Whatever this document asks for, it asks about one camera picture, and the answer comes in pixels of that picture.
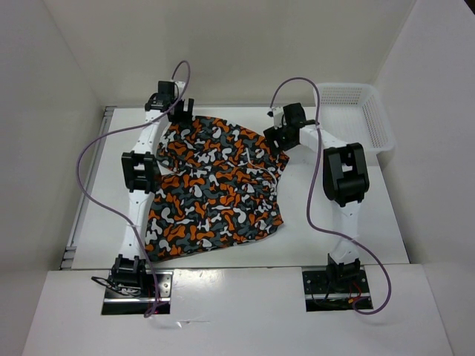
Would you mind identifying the camouflage orange black shorts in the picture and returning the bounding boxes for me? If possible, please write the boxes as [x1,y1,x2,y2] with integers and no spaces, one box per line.
[145,116,289,263]

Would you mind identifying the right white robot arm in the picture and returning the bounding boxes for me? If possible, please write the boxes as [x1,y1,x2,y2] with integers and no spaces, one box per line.
[264,103,370,291]

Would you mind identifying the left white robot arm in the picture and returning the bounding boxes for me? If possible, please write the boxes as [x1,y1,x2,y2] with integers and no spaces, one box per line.
[109,79,194,297]

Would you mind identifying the white plastic basket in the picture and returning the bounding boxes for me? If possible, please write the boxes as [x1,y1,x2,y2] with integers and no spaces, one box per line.
[318,83,395,161]

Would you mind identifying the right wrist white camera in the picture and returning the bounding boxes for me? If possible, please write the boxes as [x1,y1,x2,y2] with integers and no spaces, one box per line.
[267,106,284,126]

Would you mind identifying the wrist white camera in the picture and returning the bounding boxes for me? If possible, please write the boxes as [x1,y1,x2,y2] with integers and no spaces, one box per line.
[173,80,186,100]
[267,106,284,126]

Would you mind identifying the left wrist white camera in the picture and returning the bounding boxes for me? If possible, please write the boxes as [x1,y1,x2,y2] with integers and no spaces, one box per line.
[173,80,186,100]

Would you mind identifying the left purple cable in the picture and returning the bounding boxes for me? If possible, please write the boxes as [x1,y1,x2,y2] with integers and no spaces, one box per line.
[75,60,193,318]

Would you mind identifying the purple cable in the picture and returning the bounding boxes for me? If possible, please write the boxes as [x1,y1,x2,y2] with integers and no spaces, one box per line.
[269,76,392,315]
[75,60,193,318]

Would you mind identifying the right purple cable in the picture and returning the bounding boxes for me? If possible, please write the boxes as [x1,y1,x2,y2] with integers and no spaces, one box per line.
[269,76,392,315]

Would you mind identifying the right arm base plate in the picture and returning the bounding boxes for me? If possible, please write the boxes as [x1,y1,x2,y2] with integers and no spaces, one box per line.
[301,267,373,312]

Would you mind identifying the aluminium table edge rail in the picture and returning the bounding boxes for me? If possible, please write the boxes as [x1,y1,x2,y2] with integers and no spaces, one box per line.
[59,106,116,271]

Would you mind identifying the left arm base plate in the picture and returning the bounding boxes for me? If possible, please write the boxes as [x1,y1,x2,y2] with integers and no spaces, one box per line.
[101,269,174,316]

